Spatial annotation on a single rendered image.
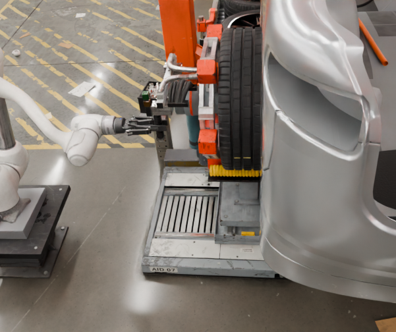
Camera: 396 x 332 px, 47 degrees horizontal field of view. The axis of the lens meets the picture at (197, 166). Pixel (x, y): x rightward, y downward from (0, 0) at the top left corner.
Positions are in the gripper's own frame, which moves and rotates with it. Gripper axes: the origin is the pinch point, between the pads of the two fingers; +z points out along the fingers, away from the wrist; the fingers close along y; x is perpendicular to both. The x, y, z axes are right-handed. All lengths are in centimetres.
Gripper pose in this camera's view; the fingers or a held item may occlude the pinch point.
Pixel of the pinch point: (159, 125)
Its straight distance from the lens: 211.2
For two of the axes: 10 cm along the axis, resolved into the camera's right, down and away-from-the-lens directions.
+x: -0.8, -7.5, -6.6
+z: 9.9, 0.1, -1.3
